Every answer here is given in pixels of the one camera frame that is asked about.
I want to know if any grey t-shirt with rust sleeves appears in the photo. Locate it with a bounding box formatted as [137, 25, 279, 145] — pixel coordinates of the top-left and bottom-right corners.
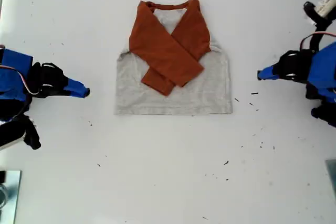
[113, 0, 234, 116]

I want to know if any arm red white wire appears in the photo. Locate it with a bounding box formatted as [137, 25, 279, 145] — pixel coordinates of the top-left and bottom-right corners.
[0, 65, 40, 96]
[300, 31, 336, 51]

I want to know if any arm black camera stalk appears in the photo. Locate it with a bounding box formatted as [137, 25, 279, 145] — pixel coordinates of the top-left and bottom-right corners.
[309, 15, 333, 51]

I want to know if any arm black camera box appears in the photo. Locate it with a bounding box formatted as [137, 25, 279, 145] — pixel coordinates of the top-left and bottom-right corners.
[23, 115, 42, 151]
[303, 1, 320, 24]

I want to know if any arm white camera cable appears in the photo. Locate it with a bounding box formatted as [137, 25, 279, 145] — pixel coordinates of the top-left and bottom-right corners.
[0, 129, 27, 152]
[314, 0, 336, 17]

